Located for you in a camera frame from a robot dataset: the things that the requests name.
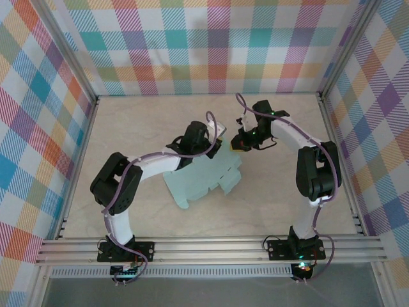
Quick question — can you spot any aluminium side rail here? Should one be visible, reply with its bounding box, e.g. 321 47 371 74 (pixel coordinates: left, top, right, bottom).
53 95 102 240
316 91 369 237

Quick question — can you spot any aluminium mounting rail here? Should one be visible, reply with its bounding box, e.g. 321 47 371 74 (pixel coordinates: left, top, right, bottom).
34 235 389 267

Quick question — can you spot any aluminium frame leg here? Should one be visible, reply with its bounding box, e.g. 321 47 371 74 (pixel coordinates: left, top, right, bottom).
370 260 397 307
27 264 54 307

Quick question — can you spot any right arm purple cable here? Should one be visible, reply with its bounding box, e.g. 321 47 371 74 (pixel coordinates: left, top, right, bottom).
235 92 339 284

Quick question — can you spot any grey slotted cable duct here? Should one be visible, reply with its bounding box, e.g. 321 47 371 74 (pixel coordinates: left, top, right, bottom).
49 264 295 279

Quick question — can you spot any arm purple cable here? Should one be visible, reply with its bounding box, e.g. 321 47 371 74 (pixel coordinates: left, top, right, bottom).
101 111 224 287
235 92 339 284

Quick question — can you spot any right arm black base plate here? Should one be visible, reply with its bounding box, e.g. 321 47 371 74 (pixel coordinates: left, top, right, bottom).
266 238 327 262

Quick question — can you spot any light blue paper box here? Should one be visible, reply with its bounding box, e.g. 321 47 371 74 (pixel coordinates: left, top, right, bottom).
162 140 243 211

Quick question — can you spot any aluminium frame post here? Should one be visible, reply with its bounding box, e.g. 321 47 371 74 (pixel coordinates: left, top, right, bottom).
318 0 384 102
31 0 100 105

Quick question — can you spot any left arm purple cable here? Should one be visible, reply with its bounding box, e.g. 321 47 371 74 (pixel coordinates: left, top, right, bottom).
101 111 224 287

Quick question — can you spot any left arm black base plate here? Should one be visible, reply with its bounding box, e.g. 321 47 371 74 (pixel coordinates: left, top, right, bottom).
96 241 156 264

